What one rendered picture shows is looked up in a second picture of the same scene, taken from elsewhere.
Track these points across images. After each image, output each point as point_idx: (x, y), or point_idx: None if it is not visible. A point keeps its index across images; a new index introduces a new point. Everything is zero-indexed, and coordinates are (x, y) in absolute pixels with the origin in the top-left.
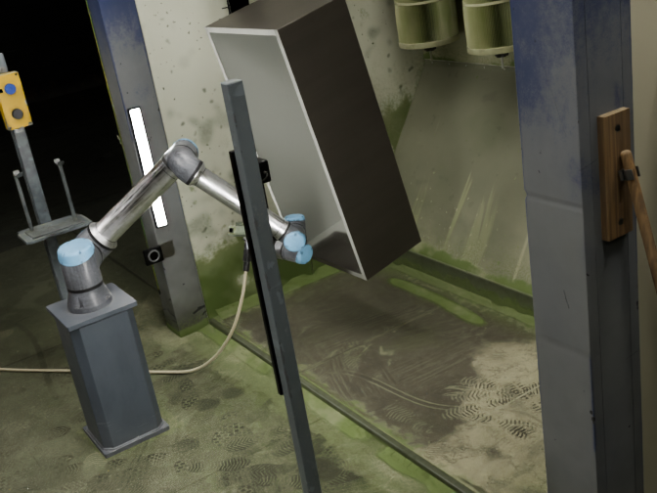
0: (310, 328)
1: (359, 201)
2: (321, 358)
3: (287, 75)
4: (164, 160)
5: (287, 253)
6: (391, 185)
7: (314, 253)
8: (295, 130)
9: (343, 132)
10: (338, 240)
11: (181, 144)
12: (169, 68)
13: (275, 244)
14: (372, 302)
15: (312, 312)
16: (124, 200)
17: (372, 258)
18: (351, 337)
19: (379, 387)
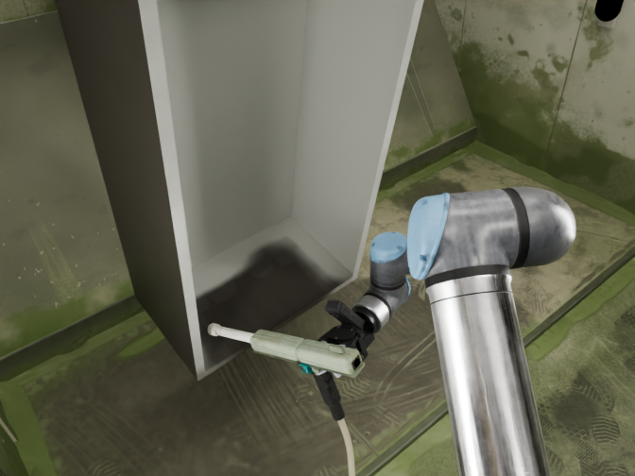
0: (236, 453)
1: (352, 178)
2: (338, 427)
3: (75, 51)
4: (506, 268)
5: (398, 302)
6: (310, 149)
7: (232, 346)
8: (116, 176)
9: (360, 71)
10: (212, 308)
11: (499, 193)
12: None
13: (376, 313)
14: (187, 374)
15: (180, 457)
16: (543, 474)
17: (346, 249)
18: (286, 393)
19: (420, 355)
